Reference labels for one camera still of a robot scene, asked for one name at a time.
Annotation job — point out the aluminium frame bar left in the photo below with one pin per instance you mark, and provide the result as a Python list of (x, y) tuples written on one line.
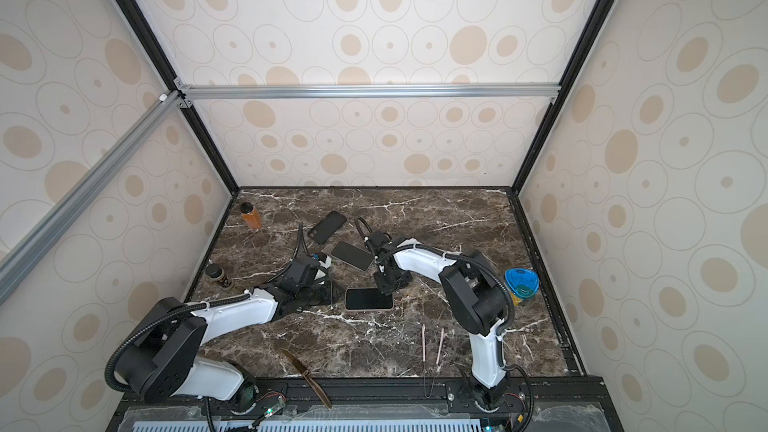
[(26, 255)]

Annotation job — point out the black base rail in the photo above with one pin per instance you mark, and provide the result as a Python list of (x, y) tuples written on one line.
[(401, 404)]

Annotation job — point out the right pink chopstick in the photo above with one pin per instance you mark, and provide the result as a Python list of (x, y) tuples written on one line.
[(440, 347)]

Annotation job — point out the dark jar with lid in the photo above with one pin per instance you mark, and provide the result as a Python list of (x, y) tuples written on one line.
[(218, 275)]

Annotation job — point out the black phone case far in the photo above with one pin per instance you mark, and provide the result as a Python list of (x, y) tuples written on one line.
[(326, 227)]

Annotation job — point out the silver-edged phone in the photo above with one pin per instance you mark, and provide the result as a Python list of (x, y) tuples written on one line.
[(352, 255)]

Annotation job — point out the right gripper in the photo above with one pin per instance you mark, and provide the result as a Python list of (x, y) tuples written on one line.
[(385, 290)]

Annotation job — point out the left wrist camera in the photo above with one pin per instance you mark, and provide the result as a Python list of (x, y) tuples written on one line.
[(322, 266)]

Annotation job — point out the blue round lid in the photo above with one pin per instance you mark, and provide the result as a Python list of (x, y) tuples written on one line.
[(522, 283)]

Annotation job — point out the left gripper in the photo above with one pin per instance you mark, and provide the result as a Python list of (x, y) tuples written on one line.
[(328, 286)]

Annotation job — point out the aluminium frame bar back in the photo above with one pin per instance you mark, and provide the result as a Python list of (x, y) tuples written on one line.
[(373, 91)]

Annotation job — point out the aluminium frame bar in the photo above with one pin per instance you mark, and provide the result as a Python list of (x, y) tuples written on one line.
[(373, 91), (26, 255)]

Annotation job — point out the orange bottle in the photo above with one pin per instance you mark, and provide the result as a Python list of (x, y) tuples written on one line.
[(250, 216)]

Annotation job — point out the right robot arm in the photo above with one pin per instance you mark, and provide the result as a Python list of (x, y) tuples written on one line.
[(479, 301)]

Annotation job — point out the wooden-handled knife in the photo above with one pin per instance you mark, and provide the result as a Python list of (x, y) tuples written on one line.
[(305, 373)]

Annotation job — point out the purple-edged phone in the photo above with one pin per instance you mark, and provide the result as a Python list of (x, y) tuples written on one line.
[(369, 299)]

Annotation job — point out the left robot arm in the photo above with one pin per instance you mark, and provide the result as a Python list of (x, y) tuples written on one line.
[(160, 357)]

